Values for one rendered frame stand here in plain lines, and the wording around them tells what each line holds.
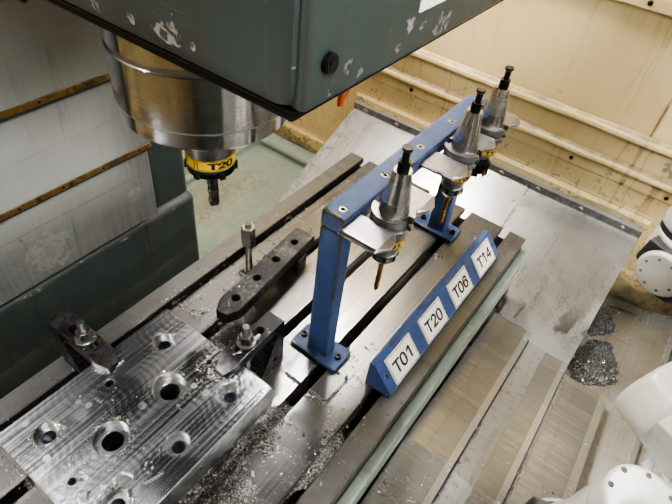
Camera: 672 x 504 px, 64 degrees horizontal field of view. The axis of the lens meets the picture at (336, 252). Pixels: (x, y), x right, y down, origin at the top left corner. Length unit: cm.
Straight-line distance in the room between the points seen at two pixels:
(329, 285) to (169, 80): 46
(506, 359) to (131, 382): 79
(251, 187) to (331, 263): 106
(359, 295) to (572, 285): 61
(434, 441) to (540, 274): 58
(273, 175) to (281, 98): 159
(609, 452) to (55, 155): 122
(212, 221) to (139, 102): 123
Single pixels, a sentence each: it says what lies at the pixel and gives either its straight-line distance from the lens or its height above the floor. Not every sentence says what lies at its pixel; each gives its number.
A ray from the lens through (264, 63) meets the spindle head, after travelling 28.
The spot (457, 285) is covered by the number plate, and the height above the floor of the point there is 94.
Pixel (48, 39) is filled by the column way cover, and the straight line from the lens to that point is 94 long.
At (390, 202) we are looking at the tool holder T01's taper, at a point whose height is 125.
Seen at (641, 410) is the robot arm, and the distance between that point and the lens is 41.
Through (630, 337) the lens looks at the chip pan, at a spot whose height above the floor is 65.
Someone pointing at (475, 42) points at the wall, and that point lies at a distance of 150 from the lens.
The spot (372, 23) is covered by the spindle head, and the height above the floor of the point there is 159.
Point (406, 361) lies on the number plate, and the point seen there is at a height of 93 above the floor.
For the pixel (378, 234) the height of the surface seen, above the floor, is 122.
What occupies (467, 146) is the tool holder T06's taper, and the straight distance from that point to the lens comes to 90.
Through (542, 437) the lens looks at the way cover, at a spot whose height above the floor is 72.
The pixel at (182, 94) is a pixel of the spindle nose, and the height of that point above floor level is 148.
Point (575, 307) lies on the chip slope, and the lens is 144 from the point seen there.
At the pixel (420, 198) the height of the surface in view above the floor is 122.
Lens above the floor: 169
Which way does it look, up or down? 44 degrees down
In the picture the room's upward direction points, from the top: 8 degrees clockwise
